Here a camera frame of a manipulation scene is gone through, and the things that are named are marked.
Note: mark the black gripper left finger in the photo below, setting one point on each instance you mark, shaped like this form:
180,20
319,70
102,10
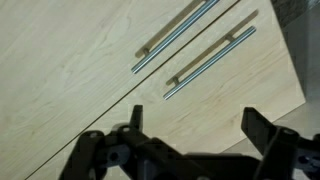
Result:
100,153

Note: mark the light wood cabinet door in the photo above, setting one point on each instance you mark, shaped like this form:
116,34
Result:
216,100
66,66

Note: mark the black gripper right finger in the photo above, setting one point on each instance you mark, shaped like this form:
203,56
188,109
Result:
280,150

